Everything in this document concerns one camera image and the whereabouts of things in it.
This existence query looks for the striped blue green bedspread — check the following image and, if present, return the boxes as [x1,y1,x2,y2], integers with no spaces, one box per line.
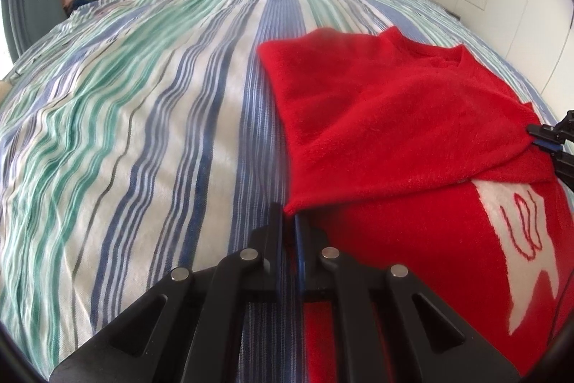
[1,0,555,377]

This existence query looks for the red knit sweater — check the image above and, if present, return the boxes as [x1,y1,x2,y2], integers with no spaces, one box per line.
[258,27,573,374]

